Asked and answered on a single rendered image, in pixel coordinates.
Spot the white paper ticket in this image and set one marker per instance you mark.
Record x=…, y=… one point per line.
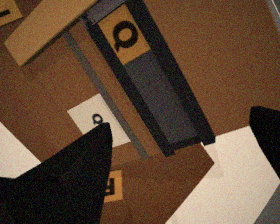
x=94, y=111

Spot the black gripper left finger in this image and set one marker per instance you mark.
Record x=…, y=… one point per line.
x=67, y=188

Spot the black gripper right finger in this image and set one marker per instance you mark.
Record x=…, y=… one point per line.
x=265, y=125

